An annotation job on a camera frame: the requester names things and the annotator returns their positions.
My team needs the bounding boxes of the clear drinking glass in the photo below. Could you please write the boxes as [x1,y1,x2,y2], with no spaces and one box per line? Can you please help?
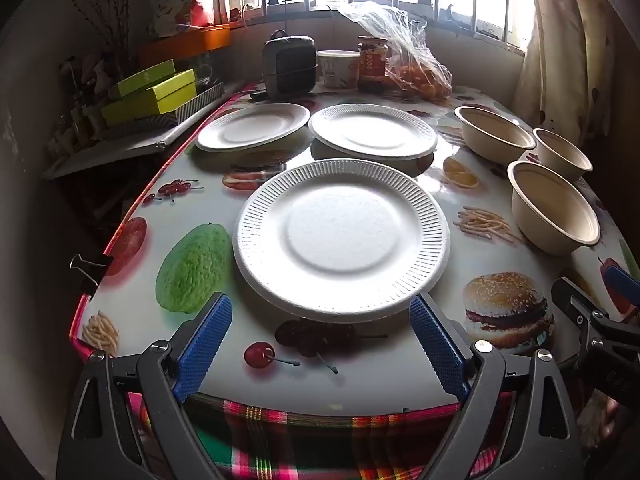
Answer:
[192,64,221,86]

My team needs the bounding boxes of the dried branches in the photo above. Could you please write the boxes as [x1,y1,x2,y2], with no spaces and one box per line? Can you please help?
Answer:
[60,0,138,68]

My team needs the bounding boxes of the grey striped box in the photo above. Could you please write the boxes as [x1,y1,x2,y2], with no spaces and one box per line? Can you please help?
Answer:
[102,82,226,141]

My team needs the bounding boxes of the thick lime green box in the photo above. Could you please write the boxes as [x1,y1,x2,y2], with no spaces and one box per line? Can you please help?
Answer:
[100,69,198,127]

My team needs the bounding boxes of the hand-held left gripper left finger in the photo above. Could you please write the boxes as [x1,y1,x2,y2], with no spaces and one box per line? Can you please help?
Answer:
[56,291,234,480]

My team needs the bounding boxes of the white paper plate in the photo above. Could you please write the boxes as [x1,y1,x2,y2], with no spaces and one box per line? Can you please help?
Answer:
[195,102,312,153]
[308,103,439,162]
[233,158,451,323]

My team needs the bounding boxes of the beige patterned curtain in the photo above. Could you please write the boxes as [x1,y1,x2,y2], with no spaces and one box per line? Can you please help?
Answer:
[512,0,621,156]

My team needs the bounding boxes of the black binder clip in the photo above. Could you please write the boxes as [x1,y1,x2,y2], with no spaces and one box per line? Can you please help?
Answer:
[69,254,114,295]

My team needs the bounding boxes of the plaid cloth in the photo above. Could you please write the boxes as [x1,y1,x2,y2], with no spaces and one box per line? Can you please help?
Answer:
[125,391,516,480]

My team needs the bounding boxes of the cluster of small ornaments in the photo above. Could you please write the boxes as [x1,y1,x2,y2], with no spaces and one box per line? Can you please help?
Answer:
[47,55,108,153]

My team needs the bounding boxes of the glass jar with red label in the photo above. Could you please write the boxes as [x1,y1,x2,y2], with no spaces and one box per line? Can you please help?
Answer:
[357,35,390,94]

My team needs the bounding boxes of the flat lime green box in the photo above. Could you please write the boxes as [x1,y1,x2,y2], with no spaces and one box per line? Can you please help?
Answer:
[107,59,177,100]

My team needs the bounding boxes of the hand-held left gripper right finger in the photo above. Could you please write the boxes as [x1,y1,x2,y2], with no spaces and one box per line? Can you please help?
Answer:
[409,292,585,480]

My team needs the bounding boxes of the small grey fan heater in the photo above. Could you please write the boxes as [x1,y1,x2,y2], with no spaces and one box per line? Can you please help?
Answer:
[262,30,320,100]

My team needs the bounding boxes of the beige paper bowl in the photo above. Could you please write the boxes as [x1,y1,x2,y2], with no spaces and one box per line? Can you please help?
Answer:
[454,106,537,165]
[532,128,594,184]
[507,160,601,257]

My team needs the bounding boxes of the white board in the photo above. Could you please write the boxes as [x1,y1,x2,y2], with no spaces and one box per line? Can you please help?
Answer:
[42,127,173,181]

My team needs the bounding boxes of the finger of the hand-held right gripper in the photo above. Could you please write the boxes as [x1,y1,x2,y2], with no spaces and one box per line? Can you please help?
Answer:
[599,264,640,307]
[551,277,640,367]

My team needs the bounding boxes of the orange tray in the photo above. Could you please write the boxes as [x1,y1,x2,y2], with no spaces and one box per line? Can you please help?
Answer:
[139,24,232,68]

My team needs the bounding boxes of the clear plastic bag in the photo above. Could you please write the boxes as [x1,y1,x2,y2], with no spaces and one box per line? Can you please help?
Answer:
[337,1,453,102]

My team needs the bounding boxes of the white rolled sheet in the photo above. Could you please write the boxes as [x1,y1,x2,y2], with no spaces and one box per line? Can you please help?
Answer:
[155,80,247,151]

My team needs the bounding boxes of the white paper cup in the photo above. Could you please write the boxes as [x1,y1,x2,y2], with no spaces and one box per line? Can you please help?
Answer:
[316,50,362,88]

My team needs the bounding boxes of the pile of oranges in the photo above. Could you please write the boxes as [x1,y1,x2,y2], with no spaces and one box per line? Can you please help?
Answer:
[387,62,453,101]

